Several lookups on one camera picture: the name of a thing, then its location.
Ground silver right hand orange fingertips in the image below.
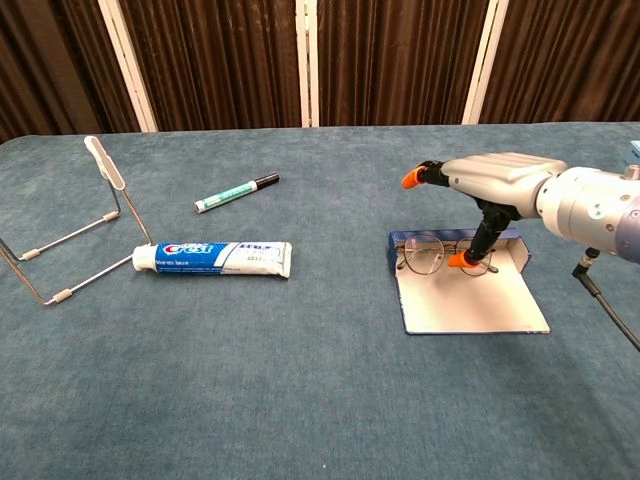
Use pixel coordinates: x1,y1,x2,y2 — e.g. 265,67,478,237
401,152,569,270

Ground round wire-frame eyeglasses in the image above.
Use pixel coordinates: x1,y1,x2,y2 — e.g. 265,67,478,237
394,233,500,277

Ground blue glasses case white lining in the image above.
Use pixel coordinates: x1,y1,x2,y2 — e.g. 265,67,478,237
387,227,551,335

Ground brown curtain panel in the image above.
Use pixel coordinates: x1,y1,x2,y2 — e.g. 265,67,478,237
0,0,139,144
119,0,303,132
479,0,640,124
317,0,489,127

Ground green white marker black cap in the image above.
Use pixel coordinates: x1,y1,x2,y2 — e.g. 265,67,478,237
193,172,281,215

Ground blue tablecloth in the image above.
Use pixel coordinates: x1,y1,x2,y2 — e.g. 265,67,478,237
0,121,640,480

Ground Crest toothpaste tube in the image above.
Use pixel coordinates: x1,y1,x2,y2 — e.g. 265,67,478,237
131,240,293,279

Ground white frame post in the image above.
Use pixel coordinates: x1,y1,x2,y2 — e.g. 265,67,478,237
295,0,320,128
461,0,510,125
97,0,159,133

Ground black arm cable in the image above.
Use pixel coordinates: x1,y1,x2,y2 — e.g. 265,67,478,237
571,247,640,351

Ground metal wire display stand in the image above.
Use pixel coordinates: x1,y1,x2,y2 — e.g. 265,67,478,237
0,135,154,307

